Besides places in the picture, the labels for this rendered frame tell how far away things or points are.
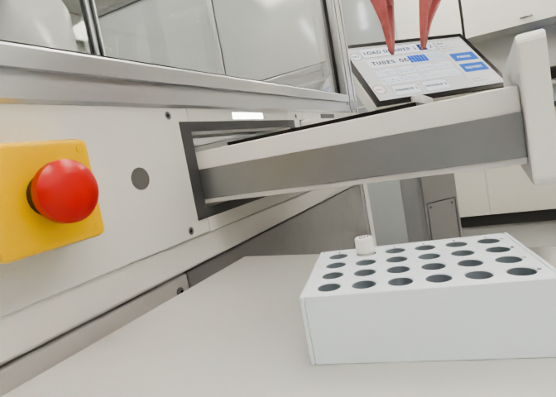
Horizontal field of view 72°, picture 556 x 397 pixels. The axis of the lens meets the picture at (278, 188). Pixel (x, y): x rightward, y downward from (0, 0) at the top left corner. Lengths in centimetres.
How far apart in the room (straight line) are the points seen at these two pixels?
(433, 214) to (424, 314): 123
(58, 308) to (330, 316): 22
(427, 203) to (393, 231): 81
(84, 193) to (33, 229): 4
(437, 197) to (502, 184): 208
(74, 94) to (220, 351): 24
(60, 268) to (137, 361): 10
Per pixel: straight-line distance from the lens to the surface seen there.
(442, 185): 145
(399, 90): 128
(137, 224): 39
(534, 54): 34
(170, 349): 29
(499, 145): 35
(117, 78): 41
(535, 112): 33
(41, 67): 36
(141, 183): 40
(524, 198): 353
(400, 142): 35
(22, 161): 29
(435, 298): 21
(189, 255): 44
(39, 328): 35
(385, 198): 217
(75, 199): 27
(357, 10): 224
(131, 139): 40
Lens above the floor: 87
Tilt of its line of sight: 5 degrees down
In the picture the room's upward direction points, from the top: 10 degrees counter-clockwise
